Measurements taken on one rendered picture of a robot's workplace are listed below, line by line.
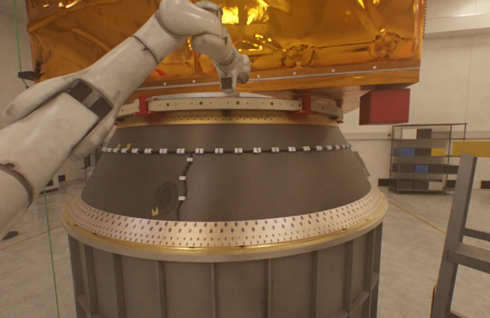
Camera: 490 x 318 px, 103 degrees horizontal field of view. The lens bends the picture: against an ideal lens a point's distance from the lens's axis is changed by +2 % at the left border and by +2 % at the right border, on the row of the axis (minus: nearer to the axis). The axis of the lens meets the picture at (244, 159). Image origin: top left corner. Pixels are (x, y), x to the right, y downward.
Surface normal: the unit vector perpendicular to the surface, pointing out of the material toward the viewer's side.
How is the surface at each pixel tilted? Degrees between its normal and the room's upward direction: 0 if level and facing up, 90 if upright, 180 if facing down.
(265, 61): 128
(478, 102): 90
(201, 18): 90
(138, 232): 43
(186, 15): 94
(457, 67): 90
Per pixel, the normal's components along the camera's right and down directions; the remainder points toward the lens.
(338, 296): 0.48, 0.07
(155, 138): -0.29, -0.38
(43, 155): 0.94, -0.32
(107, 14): -0.17, 0.02
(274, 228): 0.14, -0.66
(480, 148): -0.76, 0.07
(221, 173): 0.01, -0.38
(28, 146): 0.81, -0.50
